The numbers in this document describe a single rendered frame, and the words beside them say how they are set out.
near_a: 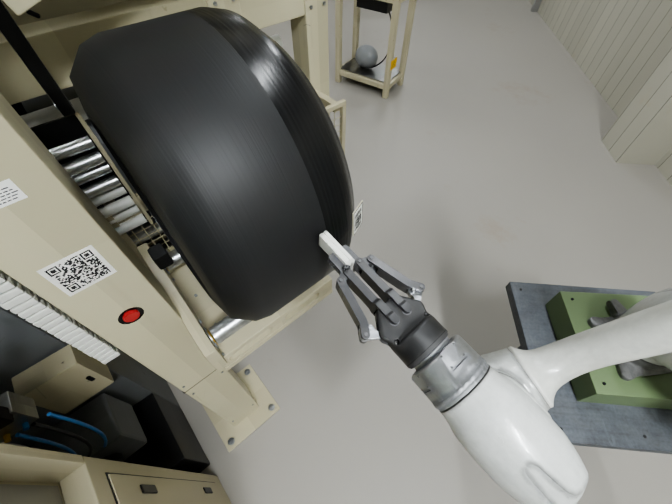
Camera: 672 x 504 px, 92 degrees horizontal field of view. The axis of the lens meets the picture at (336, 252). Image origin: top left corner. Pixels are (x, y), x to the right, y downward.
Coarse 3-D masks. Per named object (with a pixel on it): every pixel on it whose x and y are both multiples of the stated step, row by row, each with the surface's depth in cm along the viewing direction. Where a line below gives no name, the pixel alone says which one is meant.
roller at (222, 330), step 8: (224, 320) 79; (232, 320) 79; (240, 320) 79; (248, 320) 80; (216, 328) 77; (224, 328) 78; (232, 328) 78; (240, 328) 80; (216, 336) 77; (224, 336) 78
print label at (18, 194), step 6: (6, 180) 38; (0, 186) 38; (6, 186) 39; (12, 186) 39; (0, 192) 39; (6, 192) 39; (12, 192) 39; (18, 192) 40; (0, 198) 39; (6, 198) 39; (12, 198) 40; (18, 198) 40; (24, 198) 41; (0, 204) 39; (6, 204) 40
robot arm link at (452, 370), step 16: (432, 352) 42; (448, 352) 41; (464, 352) 41; (416, 368) 44; (432, 368) 41; (448, 368) 40; (464, 368) 40; (480, 368) 40; (416, 384) 44; (432, 384) 41; (448, 384) 40; (464, 384) 39; (432, 400) 42; (448, 400) 40
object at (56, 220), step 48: (0, 96) 40; (0, 144) 36; (48, 192) 42; (0, 240) 42; (48, 240) 46; (96, 240) 50; (48, 288) 50; (96, 288) 55; (144, 288) 62; (144, 336) 71; (192, 384) 97; (240, 384) 123
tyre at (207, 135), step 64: (128, 64) 41; (192, 64) 43; (256, 64) 46; (128, 128) 41; (192, 128) 41; (256, 128) 44; (320, 128) 49; (192, 192) 41; (256, 192) 45; (320, 192) 50; (192, 256) 47; (256, 256) 47; (320, 256) 57; (256, 320) 64
